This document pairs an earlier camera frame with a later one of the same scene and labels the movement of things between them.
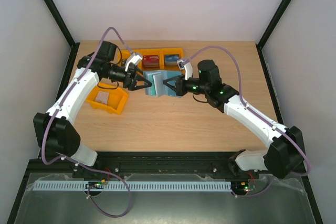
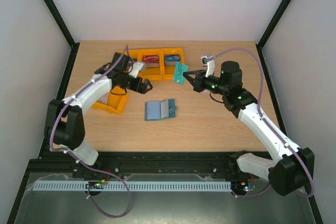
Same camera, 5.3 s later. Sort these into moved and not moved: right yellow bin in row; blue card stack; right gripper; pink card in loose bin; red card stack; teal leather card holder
Moved: right gripper; teal leather card holder
Not moved: blue card stack; pink card in loose bin; red card stack; right yellow bin in row
